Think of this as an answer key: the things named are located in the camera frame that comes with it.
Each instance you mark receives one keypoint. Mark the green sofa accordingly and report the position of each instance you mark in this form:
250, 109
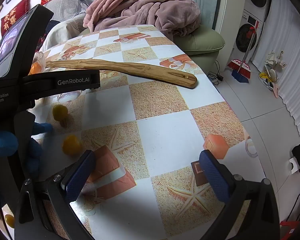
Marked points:
205, 42

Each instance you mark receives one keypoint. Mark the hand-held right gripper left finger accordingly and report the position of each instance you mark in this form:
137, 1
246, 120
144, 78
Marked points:
80, 175

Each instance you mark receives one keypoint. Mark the checkered printed tablecloth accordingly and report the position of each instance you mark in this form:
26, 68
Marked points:
165, 140

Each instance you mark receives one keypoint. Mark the red plastic stool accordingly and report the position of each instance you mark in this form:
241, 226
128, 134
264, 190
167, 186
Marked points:
292, 230

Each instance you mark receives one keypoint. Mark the pink slipper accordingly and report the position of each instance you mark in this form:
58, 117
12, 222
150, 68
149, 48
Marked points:
275, 90

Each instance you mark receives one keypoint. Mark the long wooden stick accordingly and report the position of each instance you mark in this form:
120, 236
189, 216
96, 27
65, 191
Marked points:
140, 68

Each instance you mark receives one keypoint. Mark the white curtain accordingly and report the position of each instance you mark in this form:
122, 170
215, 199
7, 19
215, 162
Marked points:
290, 67

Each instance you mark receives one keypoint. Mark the white sofa cover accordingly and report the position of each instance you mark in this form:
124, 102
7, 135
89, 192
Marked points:
62, 33

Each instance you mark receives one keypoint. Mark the grey striped cloth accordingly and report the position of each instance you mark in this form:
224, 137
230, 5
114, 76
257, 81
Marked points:
67, 2

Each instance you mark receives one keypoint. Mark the red broom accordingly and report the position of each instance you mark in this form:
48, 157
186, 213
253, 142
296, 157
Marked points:
240, 66

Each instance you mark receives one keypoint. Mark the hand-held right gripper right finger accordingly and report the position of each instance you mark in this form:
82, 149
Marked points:
213, 177

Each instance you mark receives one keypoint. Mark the yellow cherry tomato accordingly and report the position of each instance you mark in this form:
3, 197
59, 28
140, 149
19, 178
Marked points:
8, 220
58, 110
71, 145

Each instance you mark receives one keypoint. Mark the red long wall hanging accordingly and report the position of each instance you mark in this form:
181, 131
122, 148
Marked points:
15, 12

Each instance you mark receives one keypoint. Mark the pink fleece blanket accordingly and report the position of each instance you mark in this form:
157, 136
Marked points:
145, 2

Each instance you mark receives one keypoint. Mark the small orange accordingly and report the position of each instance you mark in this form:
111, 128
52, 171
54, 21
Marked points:
36, 68

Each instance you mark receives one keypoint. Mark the blue dustpan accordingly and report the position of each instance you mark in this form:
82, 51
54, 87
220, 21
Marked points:
240, 78

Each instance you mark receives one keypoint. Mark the person's left hand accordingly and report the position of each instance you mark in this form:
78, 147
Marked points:
0, 143

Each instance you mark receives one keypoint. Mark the clear glass bowl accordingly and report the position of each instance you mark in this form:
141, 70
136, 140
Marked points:
40, 57

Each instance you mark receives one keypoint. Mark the white canvas shoe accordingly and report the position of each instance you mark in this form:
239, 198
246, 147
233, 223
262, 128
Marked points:
275, 60

